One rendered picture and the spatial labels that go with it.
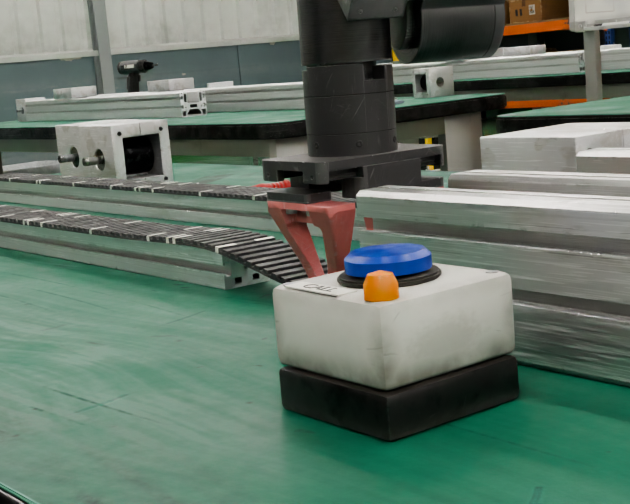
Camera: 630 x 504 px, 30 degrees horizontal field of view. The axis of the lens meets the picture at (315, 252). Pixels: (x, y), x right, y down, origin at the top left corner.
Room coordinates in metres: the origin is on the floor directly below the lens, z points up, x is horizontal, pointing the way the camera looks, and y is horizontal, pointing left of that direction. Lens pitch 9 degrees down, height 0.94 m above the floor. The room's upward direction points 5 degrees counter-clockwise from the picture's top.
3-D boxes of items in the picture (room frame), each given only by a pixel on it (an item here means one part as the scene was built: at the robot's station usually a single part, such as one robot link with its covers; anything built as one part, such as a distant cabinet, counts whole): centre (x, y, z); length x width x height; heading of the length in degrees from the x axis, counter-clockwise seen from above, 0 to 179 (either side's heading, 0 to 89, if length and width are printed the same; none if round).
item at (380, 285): (0.49, -0.03, 0.85); 0.01 x 0.01 x 0.01
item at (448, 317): (0.54, -0.04, 0.81); 0.10 x 0.08 x 0.06; 126
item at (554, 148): (0.85, -0.18, 0.83); 0.12 x 0.09 x 0.10; 126
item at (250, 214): (1.37, 0.18, 0.79); 0.96 x 0.04 x 0.03; 36
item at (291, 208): (0.75, -0.02, 0.83); 0.07 x 0.07 x 0.09; 37
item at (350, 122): (0.75, -0.03, 0.90); 0.10 x 0.07 x 0.07; 127
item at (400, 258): (0.53, -0.03, 0.84); 0.04 x 0.04 x 0.02
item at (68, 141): (1.79, 0.32, 0.83); 0.11 x 0.10 x 0.10; 126
